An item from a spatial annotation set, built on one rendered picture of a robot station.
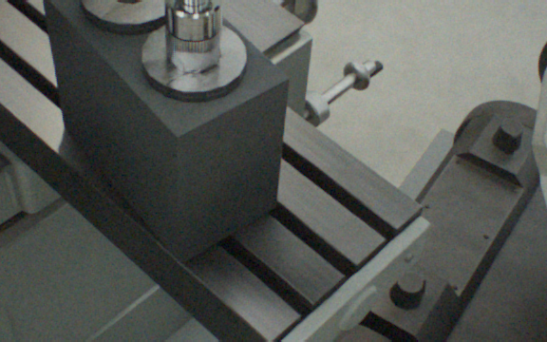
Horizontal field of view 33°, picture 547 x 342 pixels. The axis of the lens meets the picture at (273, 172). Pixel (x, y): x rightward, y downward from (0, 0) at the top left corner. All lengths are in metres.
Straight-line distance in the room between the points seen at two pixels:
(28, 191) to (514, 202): 0.75
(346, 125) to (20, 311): 1.21
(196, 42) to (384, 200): 0.30
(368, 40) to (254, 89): 1.80
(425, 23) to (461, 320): 1.42
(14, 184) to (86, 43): 0.34
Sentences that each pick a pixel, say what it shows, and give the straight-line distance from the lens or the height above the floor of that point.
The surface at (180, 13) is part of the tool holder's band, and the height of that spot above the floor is 1.23.
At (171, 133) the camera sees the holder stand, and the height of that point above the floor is 1.15.
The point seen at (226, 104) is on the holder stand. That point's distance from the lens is 0.78.
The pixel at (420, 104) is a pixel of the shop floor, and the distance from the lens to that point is 2.44.
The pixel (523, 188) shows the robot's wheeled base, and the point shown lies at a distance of 1.52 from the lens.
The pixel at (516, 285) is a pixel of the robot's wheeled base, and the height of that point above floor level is 0.57.
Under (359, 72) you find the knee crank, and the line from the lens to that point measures 1.67.
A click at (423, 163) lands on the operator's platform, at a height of 0.40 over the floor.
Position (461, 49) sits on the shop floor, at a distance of 2.61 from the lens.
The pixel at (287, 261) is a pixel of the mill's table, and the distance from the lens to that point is 0.91.
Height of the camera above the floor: 1.72
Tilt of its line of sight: 51 degrees down
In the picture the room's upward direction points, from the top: 5 degrees clockwise
